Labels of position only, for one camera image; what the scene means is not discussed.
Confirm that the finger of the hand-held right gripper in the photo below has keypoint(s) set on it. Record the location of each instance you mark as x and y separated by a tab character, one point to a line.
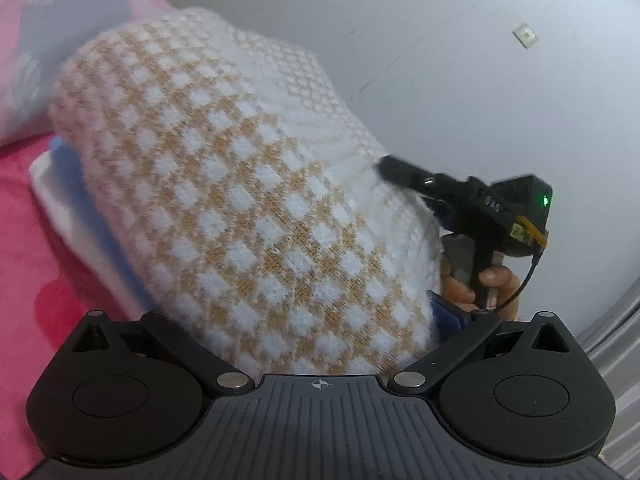
410	175
445	215

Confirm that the grey ribbed cloth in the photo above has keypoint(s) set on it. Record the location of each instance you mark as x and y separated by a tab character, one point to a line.
615	350

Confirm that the pink floral blanket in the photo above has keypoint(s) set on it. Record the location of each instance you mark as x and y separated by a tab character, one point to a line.
25	260

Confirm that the person's right hand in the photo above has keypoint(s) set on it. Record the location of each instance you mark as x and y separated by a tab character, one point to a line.
502	277

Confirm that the light blue folded garment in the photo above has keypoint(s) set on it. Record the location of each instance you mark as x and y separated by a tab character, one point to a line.
70	165

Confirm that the wall switch plate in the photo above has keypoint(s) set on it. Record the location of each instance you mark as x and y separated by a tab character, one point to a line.
525	35

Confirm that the beige white checkered sweater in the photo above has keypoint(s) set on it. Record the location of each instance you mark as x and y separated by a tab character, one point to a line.
225	185

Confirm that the pink teal printed quilt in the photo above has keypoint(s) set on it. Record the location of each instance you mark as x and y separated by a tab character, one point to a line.
30	85

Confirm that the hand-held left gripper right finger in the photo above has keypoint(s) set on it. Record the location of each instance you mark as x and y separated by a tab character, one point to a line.
447	320

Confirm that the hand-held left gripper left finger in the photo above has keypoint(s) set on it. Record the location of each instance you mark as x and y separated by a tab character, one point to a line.
185	352

